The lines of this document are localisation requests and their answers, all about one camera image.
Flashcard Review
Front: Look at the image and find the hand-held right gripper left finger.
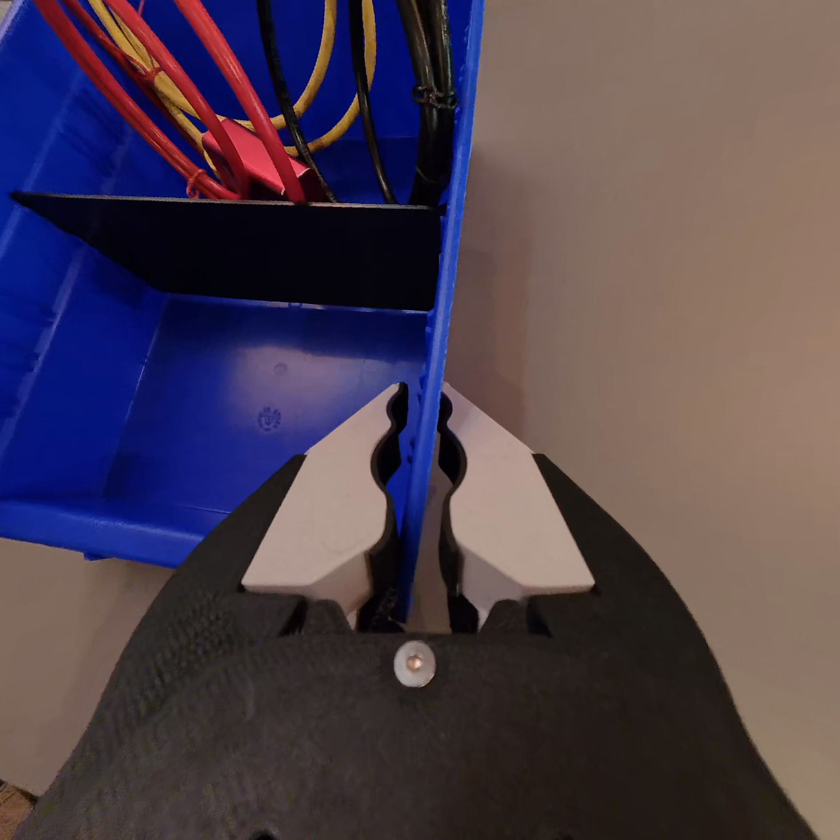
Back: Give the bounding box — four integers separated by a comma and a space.
240, 382, 410, 631

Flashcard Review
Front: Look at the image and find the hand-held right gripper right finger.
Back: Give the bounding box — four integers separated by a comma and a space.
436, 382, 597, 634

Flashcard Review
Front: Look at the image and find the blue plastic bin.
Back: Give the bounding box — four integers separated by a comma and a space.
0, 0, 487, 624

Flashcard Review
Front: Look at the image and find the red ethernet splitter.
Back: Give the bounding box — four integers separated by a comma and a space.
200, 117, 329, 203

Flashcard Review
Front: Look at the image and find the red ethernet cable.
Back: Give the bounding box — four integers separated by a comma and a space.
33, 0, 309, 203

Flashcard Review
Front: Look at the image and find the black ethernet cable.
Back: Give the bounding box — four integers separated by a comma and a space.
256, 0, 458, 206

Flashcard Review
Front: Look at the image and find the yellow ethernet cable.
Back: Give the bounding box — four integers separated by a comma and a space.
88, 0, 376, 172

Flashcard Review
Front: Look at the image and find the black bin divider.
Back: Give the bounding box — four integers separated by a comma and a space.
12, 192, 442, 311

